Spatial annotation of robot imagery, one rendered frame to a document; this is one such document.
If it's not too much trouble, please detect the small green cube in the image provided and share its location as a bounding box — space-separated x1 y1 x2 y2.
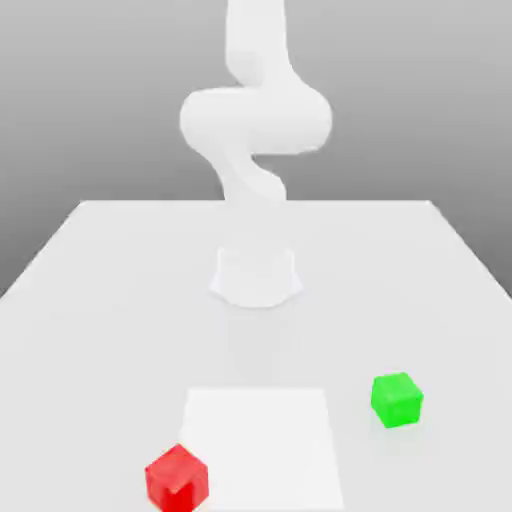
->
370 371 425 430

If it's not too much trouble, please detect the small red cube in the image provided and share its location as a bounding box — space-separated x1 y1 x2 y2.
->
144 442 210 512

